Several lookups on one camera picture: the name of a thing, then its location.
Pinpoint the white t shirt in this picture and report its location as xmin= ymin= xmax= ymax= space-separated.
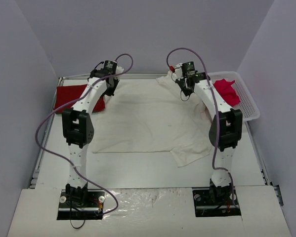
xmin=89 ymin=76 xmax=213 ymax=167

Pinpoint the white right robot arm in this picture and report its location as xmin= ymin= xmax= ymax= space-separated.
xmin=172 ymin=61 xmax=243 ymax=204

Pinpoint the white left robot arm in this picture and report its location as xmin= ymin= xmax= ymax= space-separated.
xmin=62 ymin=60 xmax=124 ymax=206

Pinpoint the pink t shirt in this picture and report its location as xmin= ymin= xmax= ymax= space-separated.
xmin=202 ymin=79 xmax=240 ymax=120

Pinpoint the folded red t shirt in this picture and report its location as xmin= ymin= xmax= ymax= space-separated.
xmin=54 ymin=84 xmax=105 ymax=113

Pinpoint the white plastic basket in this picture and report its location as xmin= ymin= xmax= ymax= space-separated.
xmin=208 ymin=71 xmax=260 ymax=121

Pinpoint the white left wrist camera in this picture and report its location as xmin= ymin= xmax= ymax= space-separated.
xmin=112 ymin=66 xmax=125 ymax=80

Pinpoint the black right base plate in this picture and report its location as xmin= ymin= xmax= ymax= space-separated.
xmin=192 ymin=188 xmax=241 ymax=218

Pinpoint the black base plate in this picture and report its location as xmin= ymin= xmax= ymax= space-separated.
xmin=192 ymin=188 xmax=241 ymax=218
xmin=57 ymin=190 xmax=105 ymax=220

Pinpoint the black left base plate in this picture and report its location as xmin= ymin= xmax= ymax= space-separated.
xmin=57 ymin=190 xmax=105 ymax=220

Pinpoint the black cable loop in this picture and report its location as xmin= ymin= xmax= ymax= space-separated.
xmin=69 ymin=217 xmax=87 ymax=230

